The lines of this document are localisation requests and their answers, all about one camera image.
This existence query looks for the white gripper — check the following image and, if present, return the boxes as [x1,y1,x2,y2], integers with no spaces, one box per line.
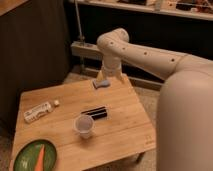
[96,63,125,83]

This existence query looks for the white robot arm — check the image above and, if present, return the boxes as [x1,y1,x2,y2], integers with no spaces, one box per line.
[97,28,213,171]

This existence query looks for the blue sponge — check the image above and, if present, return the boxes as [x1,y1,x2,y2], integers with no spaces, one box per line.
[93,80,110,89]

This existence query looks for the black rectangular box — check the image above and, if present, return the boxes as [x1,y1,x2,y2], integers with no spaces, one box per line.
[83,107,107,120]

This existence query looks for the white base ledge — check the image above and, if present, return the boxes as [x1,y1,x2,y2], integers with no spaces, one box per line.
[71,41,102,60]

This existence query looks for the metal pole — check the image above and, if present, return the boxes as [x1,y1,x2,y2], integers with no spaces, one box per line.
[74,0,85,44]

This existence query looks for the wooden folding table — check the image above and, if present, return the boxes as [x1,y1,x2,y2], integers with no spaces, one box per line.
[12,77,156,171]

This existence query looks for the clear plastic cup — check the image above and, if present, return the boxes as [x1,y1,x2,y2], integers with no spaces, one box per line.
[74,115,94,139]

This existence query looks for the dark wooden cabinet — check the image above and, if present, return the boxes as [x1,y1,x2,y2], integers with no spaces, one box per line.
[0,0,69,132]

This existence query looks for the white plastic bottle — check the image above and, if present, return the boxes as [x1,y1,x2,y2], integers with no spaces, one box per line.
[24,100,60,123]

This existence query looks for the cluttered back shelf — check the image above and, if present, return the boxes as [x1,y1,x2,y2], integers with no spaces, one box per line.
[69,0,213,21]

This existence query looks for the green plate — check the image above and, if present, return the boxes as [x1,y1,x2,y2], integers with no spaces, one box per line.
[13,139,57,171]

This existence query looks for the orange carrot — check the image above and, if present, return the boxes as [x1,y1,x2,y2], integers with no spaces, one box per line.
[34,145,45,171]

